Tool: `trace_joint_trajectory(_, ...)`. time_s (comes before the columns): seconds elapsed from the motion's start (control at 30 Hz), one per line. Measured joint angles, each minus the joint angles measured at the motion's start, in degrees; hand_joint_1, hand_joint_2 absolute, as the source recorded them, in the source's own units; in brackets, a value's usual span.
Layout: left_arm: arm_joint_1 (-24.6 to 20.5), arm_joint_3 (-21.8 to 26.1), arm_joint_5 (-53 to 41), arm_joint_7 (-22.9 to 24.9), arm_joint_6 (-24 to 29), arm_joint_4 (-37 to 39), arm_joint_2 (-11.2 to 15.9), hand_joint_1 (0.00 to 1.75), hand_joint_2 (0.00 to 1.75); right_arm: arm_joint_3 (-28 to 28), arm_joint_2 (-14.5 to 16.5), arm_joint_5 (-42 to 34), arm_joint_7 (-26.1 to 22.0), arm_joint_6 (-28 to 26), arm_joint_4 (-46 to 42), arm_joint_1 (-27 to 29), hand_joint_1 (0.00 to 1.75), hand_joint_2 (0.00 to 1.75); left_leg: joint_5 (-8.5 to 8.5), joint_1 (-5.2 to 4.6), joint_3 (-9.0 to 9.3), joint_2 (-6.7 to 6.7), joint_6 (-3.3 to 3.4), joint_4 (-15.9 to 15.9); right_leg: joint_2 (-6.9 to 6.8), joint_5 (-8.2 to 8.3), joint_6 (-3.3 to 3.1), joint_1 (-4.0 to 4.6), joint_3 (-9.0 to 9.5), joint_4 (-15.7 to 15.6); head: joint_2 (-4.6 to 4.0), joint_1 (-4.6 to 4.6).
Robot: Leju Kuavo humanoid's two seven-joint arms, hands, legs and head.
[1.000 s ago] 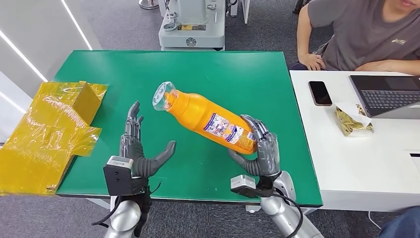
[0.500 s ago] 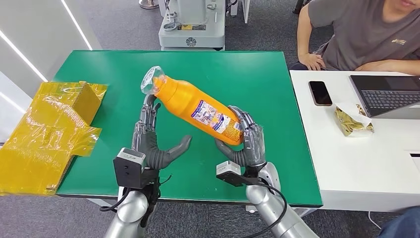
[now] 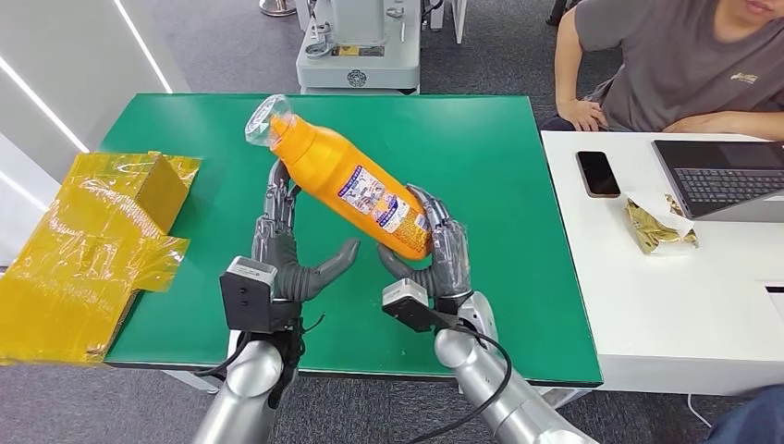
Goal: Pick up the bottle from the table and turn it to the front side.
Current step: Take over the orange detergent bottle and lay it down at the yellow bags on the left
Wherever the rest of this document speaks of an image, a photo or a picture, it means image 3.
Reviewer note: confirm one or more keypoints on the person's right hand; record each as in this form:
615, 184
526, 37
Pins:
580, 115

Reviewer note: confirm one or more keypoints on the person's left hand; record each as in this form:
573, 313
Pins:
701, 124

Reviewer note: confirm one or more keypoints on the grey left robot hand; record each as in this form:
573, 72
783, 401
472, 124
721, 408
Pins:
285, 257

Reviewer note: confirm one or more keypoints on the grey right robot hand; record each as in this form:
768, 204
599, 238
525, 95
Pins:
452, 257

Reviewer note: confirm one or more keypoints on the orange plastic bottle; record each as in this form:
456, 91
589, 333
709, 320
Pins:
331, 165

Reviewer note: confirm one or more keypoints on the person's right forearm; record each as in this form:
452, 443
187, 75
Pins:
566, 76

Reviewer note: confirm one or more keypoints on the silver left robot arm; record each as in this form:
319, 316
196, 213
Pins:
245, 392

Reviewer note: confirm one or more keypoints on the person's left forearm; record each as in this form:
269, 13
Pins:
759, 124

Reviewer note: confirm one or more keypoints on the grey laptop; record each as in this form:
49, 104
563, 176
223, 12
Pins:
723, 178

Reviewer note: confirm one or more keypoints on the black smartphone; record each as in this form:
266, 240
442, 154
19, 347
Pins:
598, 174

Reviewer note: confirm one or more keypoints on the person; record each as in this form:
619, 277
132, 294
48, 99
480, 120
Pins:
674, 61

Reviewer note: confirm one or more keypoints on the black chair base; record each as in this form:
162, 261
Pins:
558, 12

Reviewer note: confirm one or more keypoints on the gold snack packet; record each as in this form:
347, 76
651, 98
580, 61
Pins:
654, 231

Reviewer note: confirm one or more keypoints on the white table leg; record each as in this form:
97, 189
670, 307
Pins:
196, 381
563, 397

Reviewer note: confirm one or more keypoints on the white stand leg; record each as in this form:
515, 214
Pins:
458, 18

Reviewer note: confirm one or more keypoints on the white machine base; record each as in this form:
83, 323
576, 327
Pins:
358, 67

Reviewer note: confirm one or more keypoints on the yellow taped cardboard box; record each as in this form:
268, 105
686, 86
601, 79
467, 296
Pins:
79, 257

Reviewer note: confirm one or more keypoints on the chrome stand base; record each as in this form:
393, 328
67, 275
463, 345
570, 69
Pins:
277, 7

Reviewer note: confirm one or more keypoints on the blue cloth item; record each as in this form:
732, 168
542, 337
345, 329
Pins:
753, 420

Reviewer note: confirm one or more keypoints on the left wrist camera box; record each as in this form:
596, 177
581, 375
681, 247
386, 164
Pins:
248, 297

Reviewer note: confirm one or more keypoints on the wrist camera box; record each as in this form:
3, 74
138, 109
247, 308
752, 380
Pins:
248, 297
407, 306

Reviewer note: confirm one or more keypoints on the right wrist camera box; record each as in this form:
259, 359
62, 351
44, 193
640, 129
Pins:
407, 306

